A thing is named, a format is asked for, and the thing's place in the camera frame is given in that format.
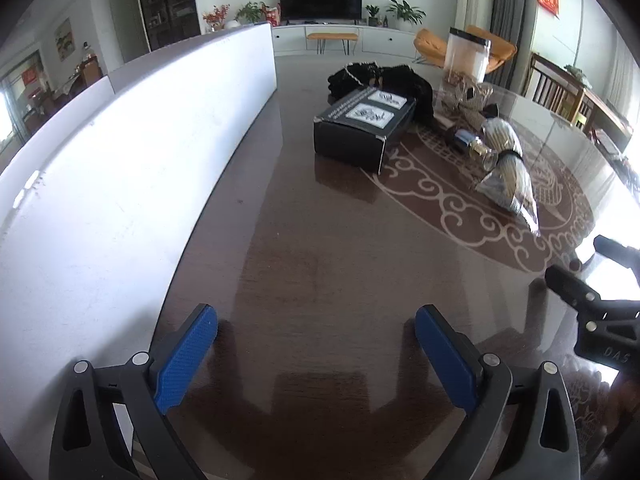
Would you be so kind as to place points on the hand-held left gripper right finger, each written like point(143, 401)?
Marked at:
point(445, 360)

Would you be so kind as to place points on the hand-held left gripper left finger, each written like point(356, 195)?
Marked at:
point(185, 360)

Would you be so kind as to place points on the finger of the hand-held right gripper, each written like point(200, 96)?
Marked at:
point(570, 285)
point(617, 249)

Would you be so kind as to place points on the silver striped bundle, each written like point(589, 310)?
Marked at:
point(510, 185)

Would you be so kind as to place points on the gold cosmetic tube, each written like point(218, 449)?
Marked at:
point(470, 142)

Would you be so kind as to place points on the white storage box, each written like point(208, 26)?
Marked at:
point(125, 185)

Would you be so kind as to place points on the black box with white labels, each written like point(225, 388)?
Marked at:
point(350, 140)

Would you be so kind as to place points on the black fluffy cloth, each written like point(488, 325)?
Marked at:
point(405, 82)

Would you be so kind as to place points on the wooden side table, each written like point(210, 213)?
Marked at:
point(607, 125)

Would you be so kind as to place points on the wooden slatted chair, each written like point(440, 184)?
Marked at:
point(550, 87)

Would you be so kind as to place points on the white sheer curtain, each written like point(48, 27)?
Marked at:
point(620, 60)

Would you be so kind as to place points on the patterned clear packet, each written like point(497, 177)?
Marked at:
point(462, 92)

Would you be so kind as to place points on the clear container with black rim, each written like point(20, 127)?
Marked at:
point(467, 55)

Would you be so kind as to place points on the grey curtain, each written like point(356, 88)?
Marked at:
point(512, 10)

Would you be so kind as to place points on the orange lounge chair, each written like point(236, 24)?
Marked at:
point(430, 42)

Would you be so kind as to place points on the wooden dining chair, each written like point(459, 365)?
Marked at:
point(87, 71)

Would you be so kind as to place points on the white television cabinet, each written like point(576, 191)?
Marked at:
point(385, 40)

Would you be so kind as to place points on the large green potted plant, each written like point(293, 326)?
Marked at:
point(405, 10)

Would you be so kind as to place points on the small green potted plant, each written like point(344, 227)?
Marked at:
point(372, 12)

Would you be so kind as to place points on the orange topped bench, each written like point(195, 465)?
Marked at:
point(332, 36)

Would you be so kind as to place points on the red flower arrangement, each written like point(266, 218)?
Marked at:
point(216, 15)

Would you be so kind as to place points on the bushy green potted plant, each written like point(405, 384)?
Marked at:
point(250, 11)

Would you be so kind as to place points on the red gift bag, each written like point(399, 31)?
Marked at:
point(271, 15)

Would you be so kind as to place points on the dark display cabinet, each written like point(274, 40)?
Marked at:
point(167, 0)

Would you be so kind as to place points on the black television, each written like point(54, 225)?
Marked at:
point(320, 2)

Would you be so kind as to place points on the framed wall picture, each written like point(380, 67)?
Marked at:
point(64, 39)

